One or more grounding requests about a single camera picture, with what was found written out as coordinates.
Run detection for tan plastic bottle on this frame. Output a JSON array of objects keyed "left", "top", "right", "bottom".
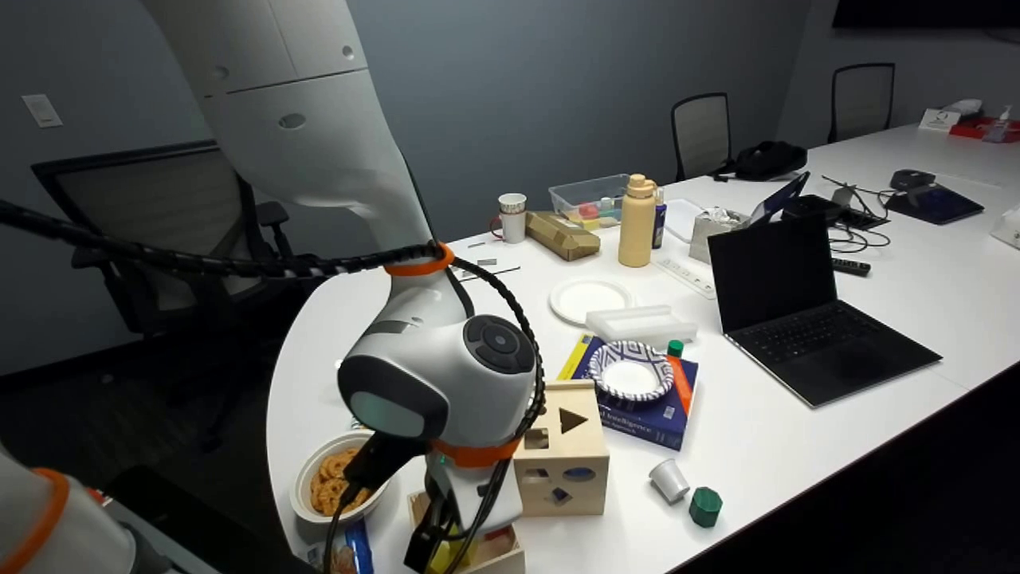
[{"left": 614, "top": 170, "right": 664, "bottom": 272}]

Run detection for large yellow wooden block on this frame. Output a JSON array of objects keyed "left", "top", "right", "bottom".
[{"left": 428, "top": 535, "right": 472, "bottom": 574}]

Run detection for black flat pad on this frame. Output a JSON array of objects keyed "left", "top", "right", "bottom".
[{"left": 883, "top": 182, "right": 988, "bottom": 230}]

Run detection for dark tablet on stand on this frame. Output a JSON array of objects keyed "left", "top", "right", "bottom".
[{"left": 739, "top": 170, "right": 814, "bottom": 230}]

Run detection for black bag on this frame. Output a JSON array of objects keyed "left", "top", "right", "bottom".
[{"left": 730, "top": 138, "right": 809, "bottom": 184}]

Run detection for grey back conference chair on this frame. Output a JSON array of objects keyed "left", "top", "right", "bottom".
[
  {"left": 670, "top": 89, "right": 738, "bottom": 182},
  {"left": 826, "top": 59, "right": 899, "bottom": 143}
]

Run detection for clear plastic container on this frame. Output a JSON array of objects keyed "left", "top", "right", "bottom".
[{"left": 545, "top": 170, "right": 634, "bottom": 230}]

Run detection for white round bowl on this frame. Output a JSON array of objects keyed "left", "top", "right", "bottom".
[{"left": 288, "top": 428, "right": 384, "bottom": 528}]

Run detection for brown rectangular block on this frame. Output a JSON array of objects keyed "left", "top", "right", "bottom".
[{"left": 523, "top": 206, "right": 605, "bottom": 265}]

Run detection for white folded card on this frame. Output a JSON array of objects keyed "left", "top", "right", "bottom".
[{"left": 916, "top": 102, "right": 967, "bottom": 138}]

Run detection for red flat item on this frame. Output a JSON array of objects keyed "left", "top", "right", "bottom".
[{"left": 948, "top": 112, "right": 1020, "bottom": 147}]

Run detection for blue snack packet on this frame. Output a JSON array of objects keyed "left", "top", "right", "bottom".
[{"left": 305, "top": 517, "right": 381, "bottom": 574}]

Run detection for blue white patterned bowl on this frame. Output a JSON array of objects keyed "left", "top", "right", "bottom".
[{"left": 588, "top": 337, "right": 679, "bottom": 407}]

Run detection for white round plate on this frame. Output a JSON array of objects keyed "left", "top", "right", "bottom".
[{"left": 545, "top": 273, "right": 634, "bottom": 329}]

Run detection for black computer mouse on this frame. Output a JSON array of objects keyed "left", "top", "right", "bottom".
[{"left": 885, "top": 167, "right": 942, "bottom": 196}]

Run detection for black remote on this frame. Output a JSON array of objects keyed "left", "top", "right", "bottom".
[{"left": 830, "top": 253, "right": 876, "bottom": 282}]

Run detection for tangled thin cables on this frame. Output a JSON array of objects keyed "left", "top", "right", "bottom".
[{"left": 819, "top": 172, "right": 897, "bottom": 256}]

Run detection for white wall outlet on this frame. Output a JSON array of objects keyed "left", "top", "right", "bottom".
[{"left": 19, "top": 89, "right": 66, "bottom": 131}]

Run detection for black open laptop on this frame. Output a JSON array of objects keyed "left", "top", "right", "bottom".
[{"left": 705, "top": 214, "right": 948, "bottom": 412}]

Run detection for green cylinder block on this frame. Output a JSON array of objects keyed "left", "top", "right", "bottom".
[{"left": 685, "top": 486, "right": 727, "bottom": 531}]

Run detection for white paper cup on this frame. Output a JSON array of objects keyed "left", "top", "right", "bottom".
[{"left": 493, "top": 188, "right": 533, "bottom": 247}]

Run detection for white paper card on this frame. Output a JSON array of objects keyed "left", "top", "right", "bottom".
[{"left": 454, "top": 232, "right": 526, "bottom": 285}]

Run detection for yellow pencil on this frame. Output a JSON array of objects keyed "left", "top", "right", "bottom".
[{"left": 558, "top": 332, "right": 594, "bottom": 385}]

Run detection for small dark bottle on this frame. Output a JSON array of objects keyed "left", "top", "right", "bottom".
[{"left": 651, "top": 197, "right": 674, "bottom": 253}]

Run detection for black wall screen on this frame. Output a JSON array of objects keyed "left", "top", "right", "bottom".
[{"left": 830, "top": 0, "right": 1020, "bottom": 36}]

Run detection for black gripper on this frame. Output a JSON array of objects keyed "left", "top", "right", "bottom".
[{"left": 403, "top": 478, "right": 491, "bottom": 574}]

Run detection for blue book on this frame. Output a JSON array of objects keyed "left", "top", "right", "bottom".
[{"left": 558, "top": 334, "right": 705, "bottom": 453}]

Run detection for small white box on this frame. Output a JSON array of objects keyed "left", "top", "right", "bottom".
[{"left": 685, "top": 206, "right": 748, "bottom": 265}]

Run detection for black mesh office chair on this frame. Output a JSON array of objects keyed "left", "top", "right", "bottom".
[{"left": 30, "top": 140, "right": 326, "bottom": 453}]

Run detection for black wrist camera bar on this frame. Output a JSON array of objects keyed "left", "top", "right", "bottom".
[{"left": 337, "top": 428, "right": 431, "bottom": 505}]

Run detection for pretzel pile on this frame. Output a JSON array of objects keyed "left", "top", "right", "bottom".
[{"left": 305, "top": 446, "right": 377, "bottom": 519}]

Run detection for white cylinder block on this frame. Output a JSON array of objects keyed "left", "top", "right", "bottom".
[{"left": 648, "top": 456, "right": 696, "bottom": 507}]

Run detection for wooden shape sorter box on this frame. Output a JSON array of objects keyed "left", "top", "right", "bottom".
[{"left": 510, "top": 377, "right": 614, "bottom": 519}]

